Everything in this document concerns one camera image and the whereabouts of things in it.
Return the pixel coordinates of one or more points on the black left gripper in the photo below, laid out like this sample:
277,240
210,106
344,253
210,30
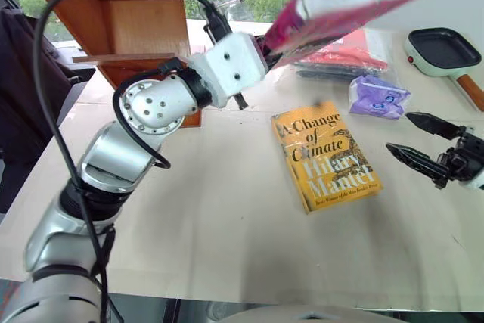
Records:
265,52

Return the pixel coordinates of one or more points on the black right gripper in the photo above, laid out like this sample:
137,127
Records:
463,156

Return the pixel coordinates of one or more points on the magenta hardcover book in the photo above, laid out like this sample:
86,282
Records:
340,5

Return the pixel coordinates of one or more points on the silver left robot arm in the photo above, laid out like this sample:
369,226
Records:
113,156

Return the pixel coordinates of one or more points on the yellow paperback book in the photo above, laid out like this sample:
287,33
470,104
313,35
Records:
327,156

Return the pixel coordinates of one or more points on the wooden bookshelf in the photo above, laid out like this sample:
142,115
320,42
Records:
125,24

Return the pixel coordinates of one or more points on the purple plastic packet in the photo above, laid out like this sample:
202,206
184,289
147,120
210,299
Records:
378,98

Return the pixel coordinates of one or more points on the mint electric frying pan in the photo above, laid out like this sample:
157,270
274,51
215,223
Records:
440,52

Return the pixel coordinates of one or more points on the black chair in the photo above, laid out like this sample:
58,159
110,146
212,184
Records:
26,103

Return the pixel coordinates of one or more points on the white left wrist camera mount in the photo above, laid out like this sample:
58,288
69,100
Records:
231,67

